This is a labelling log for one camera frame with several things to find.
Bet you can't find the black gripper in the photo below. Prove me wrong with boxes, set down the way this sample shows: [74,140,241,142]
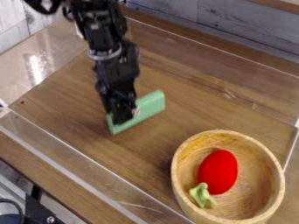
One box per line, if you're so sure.
[92,40,140,124]

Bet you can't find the green rectangular block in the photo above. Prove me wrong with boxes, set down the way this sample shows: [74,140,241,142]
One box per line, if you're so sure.
[106,90,165,135]

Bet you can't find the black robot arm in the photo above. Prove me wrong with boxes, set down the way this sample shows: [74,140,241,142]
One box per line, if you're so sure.
[70,0,140,124]

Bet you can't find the brown wooden bowl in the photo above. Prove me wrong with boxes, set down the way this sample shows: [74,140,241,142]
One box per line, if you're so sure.
[171,129,285,224]

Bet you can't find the red plush tomato toy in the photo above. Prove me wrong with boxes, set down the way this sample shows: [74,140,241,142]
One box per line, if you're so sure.
[189,149,239,208]

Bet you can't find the black metal clamp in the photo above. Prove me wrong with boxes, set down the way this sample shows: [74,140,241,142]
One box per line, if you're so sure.
[24,185,65,224]

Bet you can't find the clear acrylic wall panels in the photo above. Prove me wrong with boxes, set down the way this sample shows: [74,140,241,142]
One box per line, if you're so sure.
[0,17,299,224]

